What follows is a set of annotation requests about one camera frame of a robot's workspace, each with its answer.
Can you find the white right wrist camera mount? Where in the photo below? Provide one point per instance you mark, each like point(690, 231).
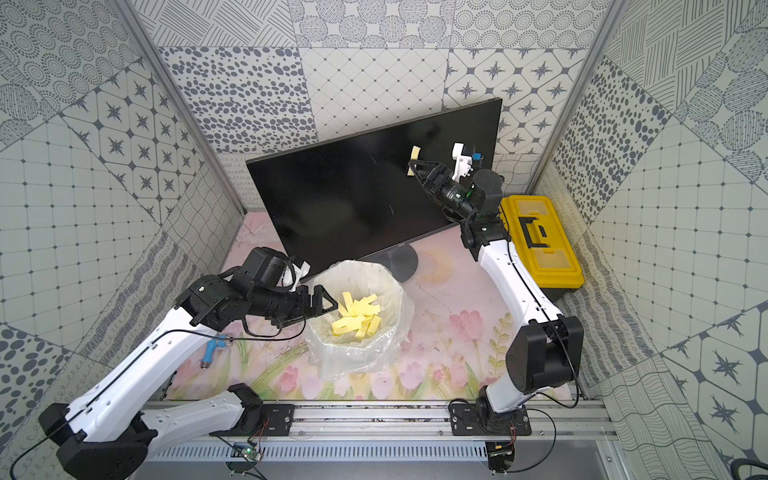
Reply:
point(464, 164)

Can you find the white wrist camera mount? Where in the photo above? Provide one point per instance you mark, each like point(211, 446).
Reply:
point(294, 273)
point(464, 164)

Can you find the bin with clear plastic liner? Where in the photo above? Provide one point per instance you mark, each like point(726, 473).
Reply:
point(352, 352)

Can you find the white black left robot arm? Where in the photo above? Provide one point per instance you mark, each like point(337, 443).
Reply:
point(104, 433)

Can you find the black motor under rail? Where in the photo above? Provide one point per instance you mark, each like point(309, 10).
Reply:
point(500, 456)

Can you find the round grey monitor stand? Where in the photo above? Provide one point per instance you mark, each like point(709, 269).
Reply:
point(401, 260)

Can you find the black computer monitor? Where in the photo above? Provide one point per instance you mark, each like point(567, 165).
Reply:
point(347, 198)

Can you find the pile of yellow sticky notes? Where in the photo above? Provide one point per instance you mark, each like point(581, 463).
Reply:
point(358, 316)

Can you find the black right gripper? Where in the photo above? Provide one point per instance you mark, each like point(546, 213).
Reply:
point(442, 173)

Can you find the floral pink table mat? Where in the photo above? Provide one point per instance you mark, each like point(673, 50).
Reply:
point(460, 333)

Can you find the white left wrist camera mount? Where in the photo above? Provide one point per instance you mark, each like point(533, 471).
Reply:
point(294, 273)

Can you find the yellow sticky note strip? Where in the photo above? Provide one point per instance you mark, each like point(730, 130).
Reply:
point(413, 156)

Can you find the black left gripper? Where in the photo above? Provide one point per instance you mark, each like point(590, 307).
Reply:
point(305, 301)

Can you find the blue grey screwdriver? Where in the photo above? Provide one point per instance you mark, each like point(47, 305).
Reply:
point(211, 348)

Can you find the yellow black toolbox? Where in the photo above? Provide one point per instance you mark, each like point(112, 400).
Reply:
point(542, 244)

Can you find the small green circuit board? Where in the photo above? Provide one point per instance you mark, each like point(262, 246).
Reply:
point(249, 453)

